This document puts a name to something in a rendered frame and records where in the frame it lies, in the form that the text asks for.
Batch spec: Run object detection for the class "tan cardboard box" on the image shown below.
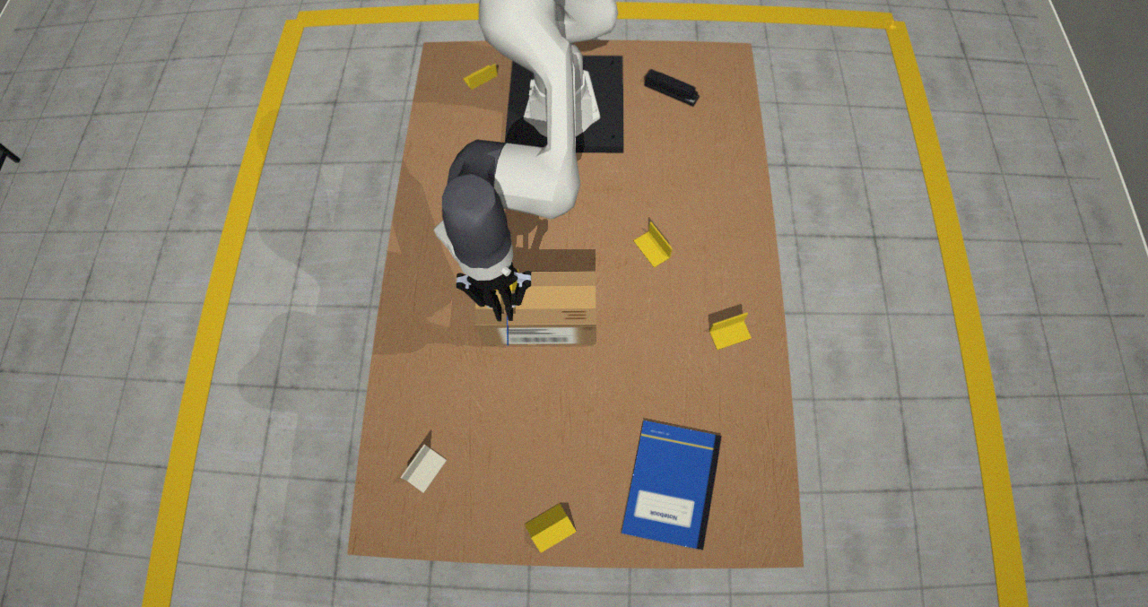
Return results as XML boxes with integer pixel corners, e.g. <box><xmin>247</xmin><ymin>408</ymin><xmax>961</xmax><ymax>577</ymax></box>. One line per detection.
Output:
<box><xmin>474</xmin><ymin>271</ymin><xmax>596</xmax><ymax>345</ymax></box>

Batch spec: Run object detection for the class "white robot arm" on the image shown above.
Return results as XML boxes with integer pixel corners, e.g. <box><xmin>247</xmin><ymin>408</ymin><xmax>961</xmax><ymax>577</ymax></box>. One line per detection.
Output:
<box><xmin>434</xmin><ymin>0</ymin><xmax>618</xmax><ymax>281</ymax></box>

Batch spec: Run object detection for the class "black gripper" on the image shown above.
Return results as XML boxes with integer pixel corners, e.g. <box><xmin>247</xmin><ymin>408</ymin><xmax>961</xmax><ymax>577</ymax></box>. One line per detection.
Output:
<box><xmin>457</xmin><ymin>262</ymin><xmax>532</xmax><ymax>321</ymax></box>

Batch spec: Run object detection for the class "blue notebook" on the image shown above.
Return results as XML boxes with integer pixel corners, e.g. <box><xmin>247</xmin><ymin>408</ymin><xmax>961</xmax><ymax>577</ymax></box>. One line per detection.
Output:
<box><xmin>622</xmin><ymin>421</ymin><xmax>722</xmax><ymax>550</ymax></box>

